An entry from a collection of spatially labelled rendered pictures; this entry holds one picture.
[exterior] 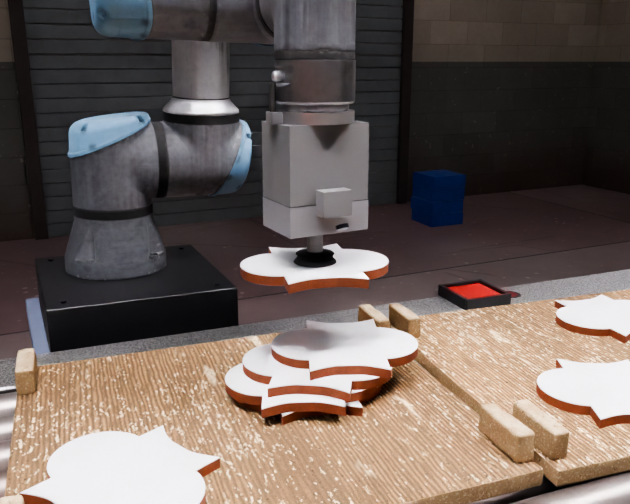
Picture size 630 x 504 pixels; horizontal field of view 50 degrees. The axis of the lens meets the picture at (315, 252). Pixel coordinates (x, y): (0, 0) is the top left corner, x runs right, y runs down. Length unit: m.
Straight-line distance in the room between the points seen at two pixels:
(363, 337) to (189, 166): 0.44
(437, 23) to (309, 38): 5.77
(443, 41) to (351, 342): 5.79
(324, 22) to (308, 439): 0.36
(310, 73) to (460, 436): 0.35
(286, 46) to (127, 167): 0.44
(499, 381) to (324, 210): 0.26
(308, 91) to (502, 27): 6.22
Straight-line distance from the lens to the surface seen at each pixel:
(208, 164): 1.03
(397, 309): 0.84
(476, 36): 6.63
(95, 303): 0.94
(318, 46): 0.62
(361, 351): 0.68
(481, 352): 0.80
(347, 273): 0.64
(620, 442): 0.67
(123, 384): 0.73
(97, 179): 1.01
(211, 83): 1.03
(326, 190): 0.63
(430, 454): 0.60
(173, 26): 0.69
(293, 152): 0.61
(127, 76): 5.30
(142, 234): 1.04
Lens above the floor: 1.25
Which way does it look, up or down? 16 degrees down
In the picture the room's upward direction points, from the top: straight up
